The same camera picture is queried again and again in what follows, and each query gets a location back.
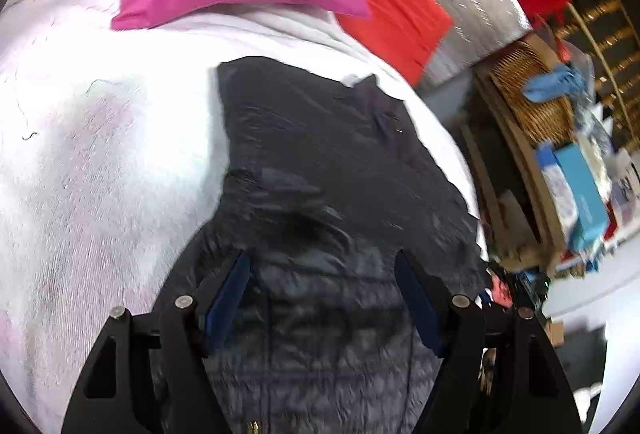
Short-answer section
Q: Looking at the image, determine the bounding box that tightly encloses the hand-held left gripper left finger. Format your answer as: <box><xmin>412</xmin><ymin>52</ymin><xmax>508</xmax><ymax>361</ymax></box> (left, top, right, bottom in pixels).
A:
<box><xmin>60</xmin><ymin>250</ymin><xmax>251</xmax><ymax>434</ymax></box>

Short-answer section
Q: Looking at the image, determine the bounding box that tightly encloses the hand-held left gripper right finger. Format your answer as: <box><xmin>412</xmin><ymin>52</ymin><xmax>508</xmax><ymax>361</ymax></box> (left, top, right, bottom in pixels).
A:
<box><xmin>394</xmin><ymin>250</ymin><xmax>583</xmax><ymax>434</ymax></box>

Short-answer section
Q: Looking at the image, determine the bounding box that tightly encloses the wooden shelf rack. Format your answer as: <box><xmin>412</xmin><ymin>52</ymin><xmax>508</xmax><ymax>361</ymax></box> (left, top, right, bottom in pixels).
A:
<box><xmin>460</xmin><ymin>34</ymin><xmax>586</xmax><ymax>269</ymax></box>

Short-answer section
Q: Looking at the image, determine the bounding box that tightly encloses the wicker basket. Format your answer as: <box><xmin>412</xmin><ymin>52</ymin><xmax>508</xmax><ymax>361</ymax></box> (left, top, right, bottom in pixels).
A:
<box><xmin>490</xmin><ymin>41</ymin><xmax>576</xmax><ymax>145</ymax></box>

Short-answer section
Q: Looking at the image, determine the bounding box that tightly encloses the blue cloth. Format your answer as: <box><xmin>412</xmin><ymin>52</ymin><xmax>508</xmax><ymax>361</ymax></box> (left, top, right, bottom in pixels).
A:
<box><xmin>522</xmin><ymin>65</ymin><xmax>586</xmax><ymax>103</ymax></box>

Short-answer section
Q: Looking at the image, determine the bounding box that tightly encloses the orange-red cloth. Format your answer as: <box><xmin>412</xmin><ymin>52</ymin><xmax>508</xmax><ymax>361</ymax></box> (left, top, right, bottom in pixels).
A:
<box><xmin>336</xmin><ymin>0</ymin><xmax>455</xmax><ymax>87</ymax></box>

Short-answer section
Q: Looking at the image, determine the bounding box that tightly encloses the white fleece blanket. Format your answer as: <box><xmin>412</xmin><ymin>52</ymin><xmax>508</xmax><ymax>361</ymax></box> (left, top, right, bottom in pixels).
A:
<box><xmin>0</xmin><ymin>0</ymin><xmax>488</xmax><ymax>434</ymax></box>

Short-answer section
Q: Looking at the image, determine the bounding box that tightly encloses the white and blue box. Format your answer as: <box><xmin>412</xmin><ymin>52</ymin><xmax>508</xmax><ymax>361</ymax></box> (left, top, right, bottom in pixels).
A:
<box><xmin>535</xmin><ymin>144</ymin><xmax>581</xmax><ymax>235</ymax></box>

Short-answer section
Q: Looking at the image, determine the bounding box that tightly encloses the black quilted jacket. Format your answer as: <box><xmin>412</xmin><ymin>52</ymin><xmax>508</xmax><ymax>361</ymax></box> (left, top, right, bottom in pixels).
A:
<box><xmin>160</xmin><ymin>56</ymin><xmax>493</xmax><ymax>434</ymax></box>

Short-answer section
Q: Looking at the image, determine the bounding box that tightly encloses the clear plastic box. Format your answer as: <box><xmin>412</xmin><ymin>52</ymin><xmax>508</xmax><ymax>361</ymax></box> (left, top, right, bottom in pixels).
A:
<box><xmin>606</xmin><ymin>149</ymin><xmax>640</xmax><ymax>217</ymax></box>

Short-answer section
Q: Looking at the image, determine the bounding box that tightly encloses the teal cardboard box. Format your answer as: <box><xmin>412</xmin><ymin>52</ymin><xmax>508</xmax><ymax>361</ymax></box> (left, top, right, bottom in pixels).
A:
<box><xmin>554</xmin><ymin>146</ymin><xmax>611</xmax><ymax>252</ymax></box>

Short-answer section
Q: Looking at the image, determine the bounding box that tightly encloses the clear plastic bag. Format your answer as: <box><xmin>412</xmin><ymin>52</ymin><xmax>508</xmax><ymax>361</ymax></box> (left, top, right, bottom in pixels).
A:
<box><xmin>567</xmin><ymin>51</ymin><xmax>603</xmax><ymax>119</ymax></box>

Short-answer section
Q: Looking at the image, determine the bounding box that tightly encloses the golden baluster railing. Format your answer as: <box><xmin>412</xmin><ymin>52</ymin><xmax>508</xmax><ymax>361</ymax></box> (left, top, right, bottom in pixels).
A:
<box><xmin>520</xmin><ymin>0</ymin><xmax>640</xmax><ymax>139</ymax></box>

